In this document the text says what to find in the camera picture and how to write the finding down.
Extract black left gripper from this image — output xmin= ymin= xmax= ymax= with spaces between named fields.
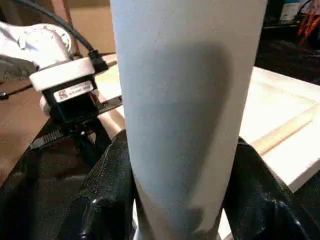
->
xmin=46 ymin=91 xmax=124 ymax=132

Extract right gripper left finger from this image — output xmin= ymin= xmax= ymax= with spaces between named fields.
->
xmin=56 ymin=130 xmax=137 ymax=240

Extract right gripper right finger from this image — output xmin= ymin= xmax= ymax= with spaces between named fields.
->
xmin=221 ymin=137 xmax=320 ymax=240

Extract white plastic table top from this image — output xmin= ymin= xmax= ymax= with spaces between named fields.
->
xmin=94 ymin=52 xmax=320 ymax=240

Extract white plastic table leg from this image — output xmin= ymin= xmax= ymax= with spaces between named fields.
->
xmin=109 ymin=0 xmax=269 ymax=240

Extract black mat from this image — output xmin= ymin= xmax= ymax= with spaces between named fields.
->
xmin=0 ymin=135 xmax=320 ymax=240

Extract red cables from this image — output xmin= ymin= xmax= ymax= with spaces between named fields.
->
xmin=297 ymin=0 xmax=320 ymax=37

